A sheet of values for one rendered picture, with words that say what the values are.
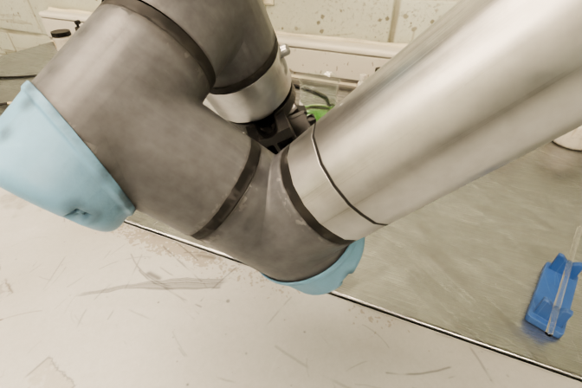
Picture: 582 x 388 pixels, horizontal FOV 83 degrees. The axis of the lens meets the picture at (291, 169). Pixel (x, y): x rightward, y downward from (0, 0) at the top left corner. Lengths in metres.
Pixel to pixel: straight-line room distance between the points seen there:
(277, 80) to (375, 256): 0.29
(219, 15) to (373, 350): 0.34
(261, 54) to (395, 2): 0.71
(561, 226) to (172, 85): 0.57
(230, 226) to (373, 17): 0.81
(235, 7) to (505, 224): 0.49
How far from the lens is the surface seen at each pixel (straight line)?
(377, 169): 0.16
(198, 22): 0.20
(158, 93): 0.19
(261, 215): 0.20
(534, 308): 0.48
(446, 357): 0.42
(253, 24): 0.24
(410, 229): 0.52
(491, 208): 0.61
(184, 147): 0.18
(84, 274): 0.51
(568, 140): 0.85
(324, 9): 0.97
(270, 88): 0.27
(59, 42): 1.45
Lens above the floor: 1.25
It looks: 36 degrees down
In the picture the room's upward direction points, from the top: straight up
